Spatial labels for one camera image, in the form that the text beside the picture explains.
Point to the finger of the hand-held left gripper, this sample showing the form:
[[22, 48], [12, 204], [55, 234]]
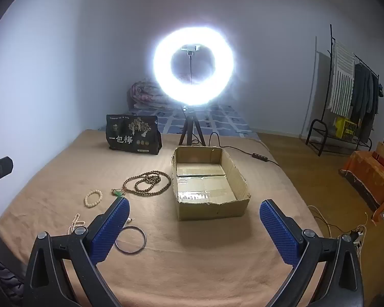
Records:
[[1, 168]]

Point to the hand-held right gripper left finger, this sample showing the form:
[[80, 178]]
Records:
[[112, 227]]

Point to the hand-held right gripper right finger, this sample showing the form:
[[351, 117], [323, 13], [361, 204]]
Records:
[[276, 230]]

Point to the thin metal bangle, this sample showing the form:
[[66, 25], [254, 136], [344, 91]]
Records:
[[145, 240]]

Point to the cardboard box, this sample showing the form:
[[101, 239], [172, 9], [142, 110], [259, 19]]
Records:
[[204, 208]]

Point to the white power strip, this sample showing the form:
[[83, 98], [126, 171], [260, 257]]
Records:
[[356, 236]]

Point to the black printed snack bag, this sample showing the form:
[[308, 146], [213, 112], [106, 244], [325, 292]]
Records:
[[131, 134]]

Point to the orange box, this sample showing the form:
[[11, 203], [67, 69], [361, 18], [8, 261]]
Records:
[[368, 176]]

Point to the yellow plastic crate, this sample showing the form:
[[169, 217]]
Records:
[[345, 129]]

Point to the blue patterned bed sheet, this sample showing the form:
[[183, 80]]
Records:
[[217, 118]]

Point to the folded floral quilt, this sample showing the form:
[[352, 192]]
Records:
[[140, 96]]

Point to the dark hanging jacket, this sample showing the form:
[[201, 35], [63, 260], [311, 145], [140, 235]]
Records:
[[361, 89], [376, 96]]

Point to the striped hanging towel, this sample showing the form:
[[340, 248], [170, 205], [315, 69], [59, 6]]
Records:
[[340, 76]]

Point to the phone holder clamp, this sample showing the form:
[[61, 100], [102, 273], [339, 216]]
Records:
[[190, 48]]

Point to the black metal clothes rack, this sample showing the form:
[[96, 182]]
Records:
[[331, 38]]

